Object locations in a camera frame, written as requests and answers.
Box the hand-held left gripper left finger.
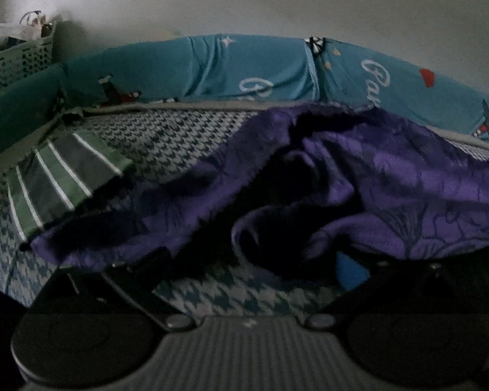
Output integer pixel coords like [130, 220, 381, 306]
[36, 246, 197, 333]

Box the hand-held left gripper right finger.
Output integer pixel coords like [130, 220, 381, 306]
[305, 251, 475, 331]

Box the purple floral garment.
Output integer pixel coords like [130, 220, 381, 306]
[20, 104, 489, 296]

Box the green striped garment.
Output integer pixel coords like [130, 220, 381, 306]
[5, 129, 136, 242]

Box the houndstooth mattress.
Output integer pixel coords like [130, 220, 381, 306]
[0, 101, 489, 322]

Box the dark teal bed bumper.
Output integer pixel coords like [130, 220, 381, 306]
[0, 62, 68, 161]

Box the blue printed bed bumper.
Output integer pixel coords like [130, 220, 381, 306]
[60, 35, 489, 141]

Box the perforated plastic basket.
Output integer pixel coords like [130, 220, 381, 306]
[0, 20, 58, 95]

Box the black white striped strap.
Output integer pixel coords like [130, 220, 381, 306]
[304, 35, 327, 54]

